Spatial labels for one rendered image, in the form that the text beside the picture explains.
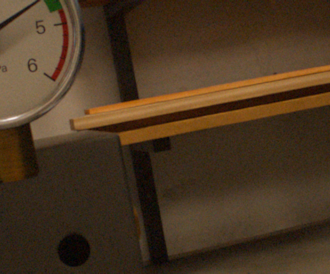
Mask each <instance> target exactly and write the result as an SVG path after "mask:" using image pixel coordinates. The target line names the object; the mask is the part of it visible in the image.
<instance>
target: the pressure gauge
mask: <svg viewBox="0 0 330 274"><path fill-rule="evenodd" d="M34 1H36V0H0V23H1V22H3V21H5V20H7V19H8V18H10V17H12V16H13V15H14V14H16V13H17V12H19V11H21V10H22V9H24V8H25V7H27V6H29V5H30V4H32V3H33V2H34ZM85 47H86V28H85V23H84V19H83V14H82V10H81V7H80V4H79V1H78V0H41V1H39V2H38V3H37V4H36V5H34V6H33V7H32V8H30V9H29V10H27V11H26V12H24V13H23V14H21V16H20V17H18V18H17V19H15V20H14V21H12V22H11V23H9V24H8V25H7V26H5V28H3V29H2V30H0V183H8V182H13V181H16V180H22V179H27V178H32V177H34V176H37V175H38V174H37V173H39V165H38V159H37V153H36V150H35V147H34V141H33V135H32V131H31V125H30V123H31V122H33V121H34V120H37V119H39V118H40V117H42V116H44V115H45V114H47V113H48V112H50V111H51V109H53V108H54V107H55V106H56V105H57V104H58V103H59V102H60V101H61V100H62V99H63V98H64V97H65V95H66V94H67V93H68V91H69V90H70V88H71V87H72V86H73V84H74V82H75V80H76V78H77V76H78V74H79V70H80V68H81V65H82V62H83V56H84V53H85Z"/></svg>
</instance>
